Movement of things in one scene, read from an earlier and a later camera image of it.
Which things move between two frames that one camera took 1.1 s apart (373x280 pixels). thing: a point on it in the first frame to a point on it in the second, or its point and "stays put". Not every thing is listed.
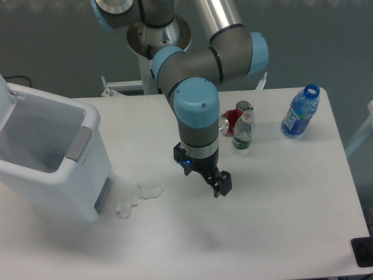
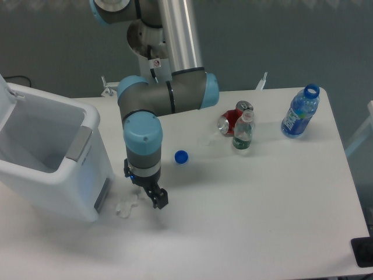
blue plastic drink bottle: (302, 107) stays put
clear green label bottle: (243, 130) stays put
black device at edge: (362, 248) stays put
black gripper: (222, 185) to (161, 199)
